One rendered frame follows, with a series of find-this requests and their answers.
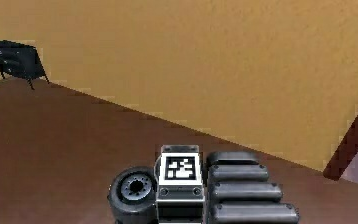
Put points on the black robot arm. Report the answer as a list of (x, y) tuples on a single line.
[(240, 193)]

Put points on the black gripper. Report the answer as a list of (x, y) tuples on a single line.
[(133, 193)]

